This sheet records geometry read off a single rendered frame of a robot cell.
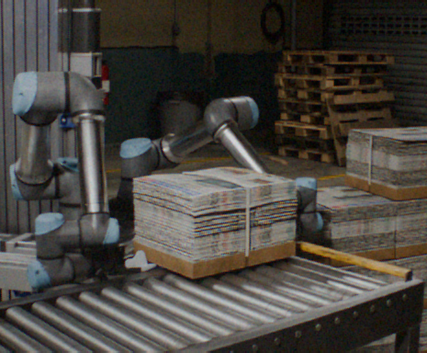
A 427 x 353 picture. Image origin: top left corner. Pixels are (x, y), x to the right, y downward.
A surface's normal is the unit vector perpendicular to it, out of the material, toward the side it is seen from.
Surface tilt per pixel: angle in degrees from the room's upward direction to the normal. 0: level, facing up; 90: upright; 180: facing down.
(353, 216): 90
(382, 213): 90
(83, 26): 90
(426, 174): 90
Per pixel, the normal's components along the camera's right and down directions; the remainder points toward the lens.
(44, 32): -0.22, 0.12
